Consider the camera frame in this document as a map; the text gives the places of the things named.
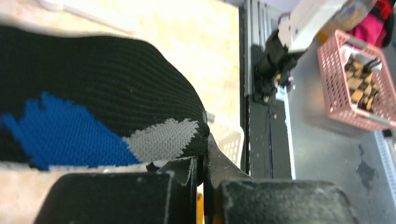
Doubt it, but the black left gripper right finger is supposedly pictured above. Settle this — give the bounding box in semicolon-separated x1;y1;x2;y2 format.
204;135;359;224

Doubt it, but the pink plastic basket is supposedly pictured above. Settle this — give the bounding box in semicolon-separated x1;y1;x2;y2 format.
318;30;396;131

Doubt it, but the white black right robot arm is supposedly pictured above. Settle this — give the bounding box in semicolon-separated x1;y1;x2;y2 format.
254;0;376;79

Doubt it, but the black sock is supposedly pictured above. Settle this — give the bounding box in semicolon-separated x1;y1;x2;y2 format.
0;25;210;171

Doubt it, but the white cable duct strip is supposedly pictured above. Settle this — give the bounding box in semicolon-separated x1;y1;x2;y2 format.
276;86;296;180

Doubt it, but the white metal drying rack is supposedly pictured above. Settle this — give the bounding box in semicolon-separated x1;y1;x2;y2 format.
39;0;140;33

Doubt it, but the white plastic basket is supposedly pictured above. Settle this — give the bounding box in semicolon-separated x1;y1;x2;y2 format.
206;112;244;168

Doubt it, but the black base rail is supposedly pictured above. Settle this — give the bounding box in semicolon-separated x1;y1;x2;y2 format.
240;45;291;179

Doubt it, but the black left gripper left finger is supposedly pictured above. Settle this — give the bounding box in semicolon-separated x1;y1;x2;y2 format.
35;157;197;224

